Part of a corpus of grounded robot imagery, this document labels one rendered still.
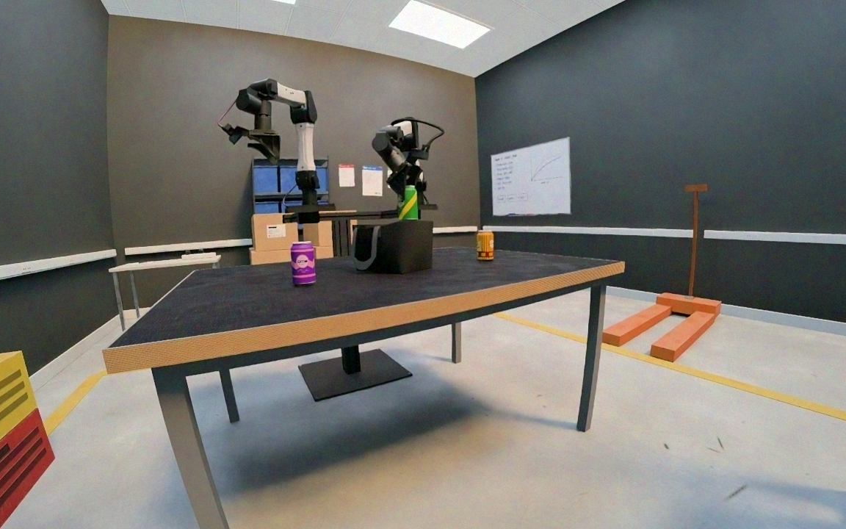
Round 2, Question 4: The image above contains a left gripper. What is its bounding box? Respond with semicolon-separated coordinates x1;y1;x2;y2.
386;154;423;201

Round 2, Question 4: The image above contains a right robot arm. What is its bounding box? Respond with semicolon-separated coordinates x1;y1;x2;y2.
224;79;335;209

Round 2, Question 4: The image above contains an orange striped drink can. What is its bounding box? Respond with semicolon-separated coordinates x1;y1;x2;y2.
477;231;494;262

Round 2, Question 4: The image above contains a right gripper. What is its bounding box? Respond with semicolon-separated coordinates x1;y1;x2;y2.
247;115;281;165

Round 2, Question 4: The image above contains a purple drink can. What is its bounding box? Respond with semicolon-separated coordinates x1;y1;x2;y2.
290;242;316;286

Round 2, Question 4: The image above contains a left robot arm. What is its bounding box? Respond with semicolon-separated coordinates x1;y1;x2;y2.
372;121;437;206

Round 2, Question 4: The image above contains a green and yellow drink can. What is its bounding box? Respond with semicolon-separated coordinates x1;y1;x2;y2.
397;185;418;220

